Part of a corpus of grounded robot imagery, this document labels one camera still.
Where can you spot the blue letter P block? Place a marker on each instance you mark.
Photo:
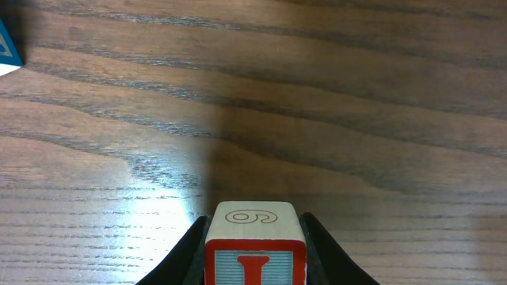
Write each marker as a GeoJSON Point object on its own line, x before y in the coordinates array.
{"type": "Point", "coordinates": [10, 58]}

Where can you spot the red letter I block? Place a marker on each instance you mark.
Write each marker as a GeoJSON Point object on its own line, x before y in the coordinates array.
{"type": "Point", "coordinates": [255, 243]}

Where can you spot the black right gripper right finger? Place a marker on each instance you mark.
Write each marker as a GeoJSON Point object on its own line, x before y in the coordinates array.
{"type": "Point", "coordinates": [327, 262]}

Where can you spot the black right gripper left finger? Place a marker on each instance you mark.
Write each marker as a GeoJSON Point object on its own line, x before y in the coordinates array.
{"type": "Point", "coordinates": [185, 263]}

